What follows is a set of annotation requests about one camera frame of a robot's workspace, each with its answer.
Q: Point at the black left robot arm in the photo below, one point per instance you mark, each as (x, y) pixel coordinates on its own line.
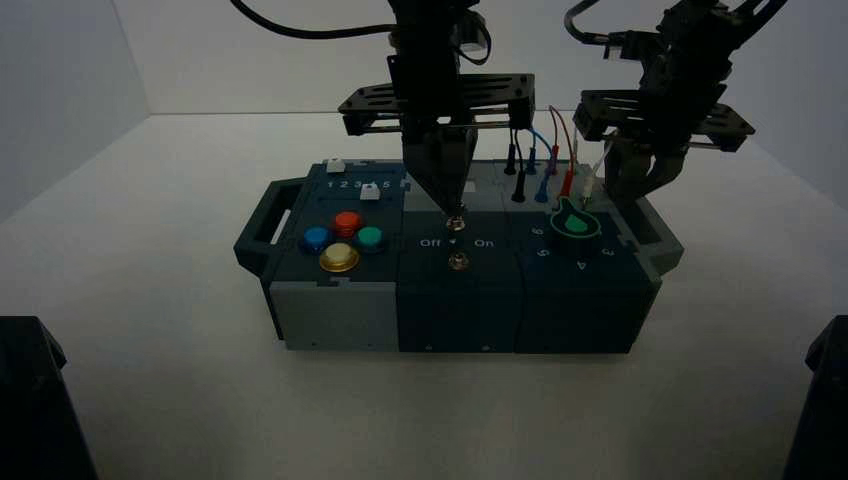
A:
(430, 26)

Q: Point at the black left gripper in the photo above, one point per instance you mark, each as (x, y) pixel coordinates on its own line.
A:
(424, 93)

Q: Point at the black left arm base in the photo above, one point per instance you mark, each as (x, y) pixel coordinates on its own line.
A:
(36, 404)

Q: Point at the blue-grey control task box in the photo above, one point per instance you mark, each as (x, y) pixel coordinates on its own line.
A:
(464, 311)

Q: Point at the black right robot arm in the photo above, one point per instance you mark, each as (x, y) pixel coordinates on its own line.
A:
(702, 33)

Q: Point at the red round push button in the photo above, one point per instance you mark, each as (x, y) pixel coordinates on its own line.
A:
(347, 222)

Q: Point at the green pointer rotary knob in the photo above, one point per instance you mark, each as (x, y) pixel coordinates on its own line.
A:
(575, 225)

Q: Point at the yellow round push button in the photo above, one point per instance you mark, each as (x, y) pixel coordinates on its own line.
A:
(339, 257)

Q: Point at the green round push button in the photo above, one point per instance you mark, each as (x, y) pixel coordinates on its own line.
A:
(370, 237)

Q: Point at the metal toggle switch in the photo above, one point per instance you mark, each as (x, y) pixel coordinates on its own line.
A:
(456, 223)
(458, 263)

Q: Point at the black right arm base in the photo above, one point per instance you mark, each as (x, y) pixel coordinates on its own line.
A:
(825, 404)

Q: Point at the white slider knob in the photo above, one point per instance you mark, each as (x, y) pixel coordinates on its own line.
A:
(335, 165)
(370, 191)

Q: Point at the blue round push button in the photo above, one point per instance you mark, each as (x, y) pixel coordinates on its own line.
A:
(316, 238)

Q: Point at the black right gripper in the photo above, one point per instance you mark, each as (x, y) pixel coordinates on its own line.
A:
(669, 112)

